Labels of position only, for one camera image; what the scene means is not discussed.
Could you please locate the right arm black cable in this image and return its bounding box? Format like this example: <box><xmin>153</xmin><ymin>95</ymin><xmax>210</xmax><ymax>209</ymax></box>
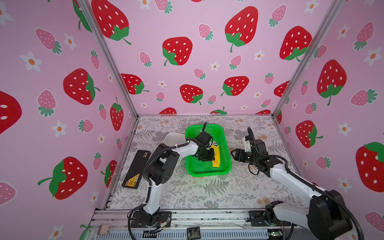
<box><xmin>246</xmin><ymin>126</ymin><xmax>365</xmax><ymax>240</ymax></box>

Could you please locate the yellow paper napkin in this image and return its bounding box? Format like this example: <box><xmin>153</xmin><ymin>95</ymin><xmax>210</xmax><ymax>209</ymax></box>
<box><xmin>211</xmin><ymin>142</ymin><xmax>221</xmax><ymax>168</ymax></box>

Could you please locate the green plastic basket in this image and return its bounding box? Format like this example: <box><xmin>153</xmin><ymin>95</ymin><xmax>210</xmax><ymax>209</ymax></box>
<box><xmin>186</xmin><ymin>124</ymin><xmax>232</xmax><ymax>177</ymax></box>

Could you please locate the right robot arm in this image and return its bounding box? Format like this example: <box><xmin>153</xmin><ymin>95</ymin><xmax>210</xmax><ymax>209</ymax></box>
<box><xmin>231</xmin><ymin>136</ymin><xmax>353</xmax><ymax>240</ymax></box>

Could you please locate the white rectangular tray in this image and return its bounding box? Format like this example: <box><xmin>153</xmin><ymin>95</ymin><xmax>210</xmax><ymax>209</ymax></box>
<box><xmin>163</xmin><ymin>133</ymin><xmax>189</xmax><ymax>151</ymax></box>

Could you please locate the black box yellow label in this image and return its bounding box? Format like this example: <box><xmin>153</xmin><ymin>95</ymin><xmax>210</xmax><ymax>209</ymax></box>
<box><xmin>122</xmin><ymin>150</ymin><xmax>151</xmax><ymax>190</ymax></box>

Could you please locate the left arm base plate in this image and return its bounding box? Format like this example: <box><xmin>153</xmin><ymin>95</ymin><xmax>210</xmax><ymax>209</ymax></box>
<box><xmin>130</xmin><ymin>211</ymin><xmax>172</xmax><ymax>228</ymax></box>

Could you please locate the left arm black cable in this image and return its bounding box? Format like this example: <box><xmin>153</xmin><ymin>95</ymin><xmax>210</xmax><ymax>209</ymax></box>
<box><xmin>127</xmin><ymin>140</ymin><xmax>193</xmax><ymax>240</ymax></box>

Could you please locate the aluminium frame rail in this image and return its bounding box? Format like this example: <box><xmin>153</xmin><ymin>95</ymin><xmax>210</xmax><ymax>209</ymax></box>
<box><xmin>84</xmin><ymin>209</ymin><xmax>315</xmax><ymax>240</ymax></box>

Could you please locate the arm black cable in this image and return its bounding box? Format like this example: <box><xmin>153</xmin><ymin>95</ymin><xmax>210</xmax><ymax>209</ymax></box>
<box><xmin>127</xmin><ymin>140</ymin><xmax>193</xmax><ymax>240</ymax></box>
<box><xmin>246</xmin><ymin>126</ymin><xmax>365</xmax><ymax>240</ymax></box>

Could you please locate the beige small box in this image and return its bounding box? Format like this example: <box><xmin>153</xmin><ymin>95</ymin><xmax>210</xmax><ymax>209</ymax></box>
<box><xmin>97</xmin><ymin>224</ymin><xmax>112</xmax><ymax>236</ymax></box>

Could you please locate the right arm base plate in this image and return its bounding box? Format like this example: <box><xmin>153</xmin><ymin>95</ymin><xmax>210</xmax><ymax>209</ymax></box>
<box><xmin>246</xmin><ymin>210</ymin><xmax>292</xmax><ymax>227</ymax></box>

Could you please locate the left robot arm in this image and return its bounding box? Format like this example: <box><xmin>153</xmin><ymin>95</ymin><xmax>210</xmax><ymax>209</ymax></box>
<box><xmin>143</xmin><ymin>131</ymin><xmax>215</xmax><ymax>217</ymax></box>

